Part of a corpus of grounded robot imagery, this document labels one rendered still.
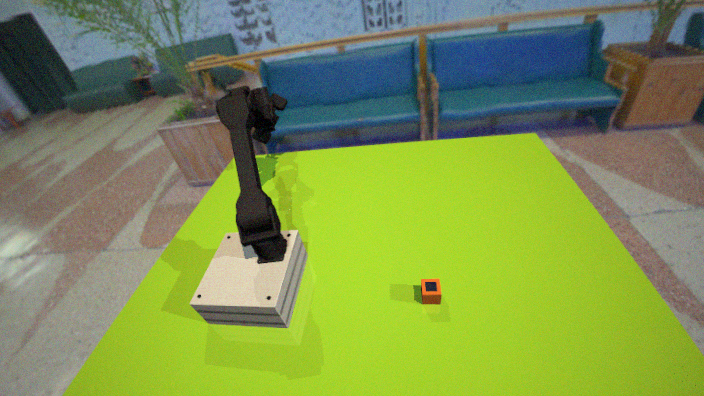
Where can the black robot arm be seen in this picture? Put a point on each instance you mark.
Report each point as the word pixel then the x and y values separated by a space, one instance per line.
pixel 258 224

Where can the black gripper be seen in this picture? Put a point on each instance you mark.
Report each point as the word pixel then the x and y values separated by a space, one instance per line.
pixel 279 103

